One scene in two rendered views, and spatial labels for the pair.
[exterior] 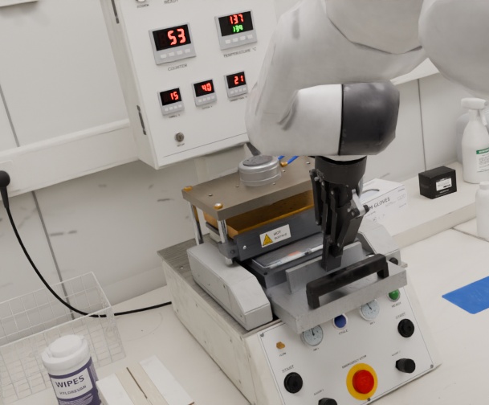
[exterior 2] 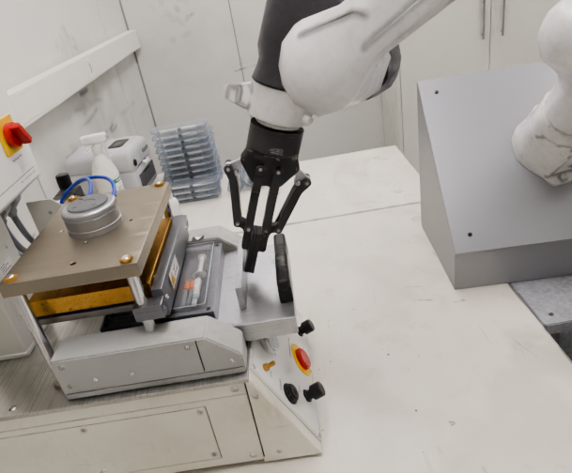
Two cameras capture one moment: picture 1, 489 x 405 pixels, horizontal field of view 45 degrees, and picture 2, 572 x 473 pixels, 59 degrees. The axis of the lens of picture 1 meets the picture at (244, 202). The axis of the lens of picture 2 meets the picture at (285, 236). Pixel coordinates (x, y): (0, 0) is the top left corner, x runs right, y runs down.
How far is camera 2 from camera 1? 0.73 m
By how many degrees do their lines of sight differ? 60
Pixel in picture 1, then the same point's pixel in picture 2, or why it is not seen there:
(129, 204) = not seen: outside the picture
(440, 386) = (324, 328)
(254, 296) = (228, 333)
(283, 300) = (255, 317)
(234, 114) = not seen: outside the picture
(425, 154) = not seen: hidden behind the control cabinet
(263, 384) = (283, 412)
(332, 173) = (292, 146)
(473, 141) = (108, 173)
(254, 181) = (108, 225)
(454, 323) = not seen: hidden behind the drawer
